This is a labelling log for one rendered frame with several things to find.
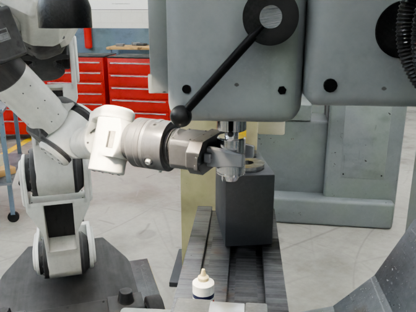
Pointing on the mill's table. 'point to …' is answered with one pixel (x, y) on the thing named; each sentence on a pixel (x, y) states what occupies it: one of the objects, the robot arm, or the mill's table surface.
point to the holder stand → (246, 205)
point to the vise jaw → (192, 305)
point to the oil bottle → (203, 287)
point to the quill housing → (231, 13)
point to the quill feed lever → (262, 8)
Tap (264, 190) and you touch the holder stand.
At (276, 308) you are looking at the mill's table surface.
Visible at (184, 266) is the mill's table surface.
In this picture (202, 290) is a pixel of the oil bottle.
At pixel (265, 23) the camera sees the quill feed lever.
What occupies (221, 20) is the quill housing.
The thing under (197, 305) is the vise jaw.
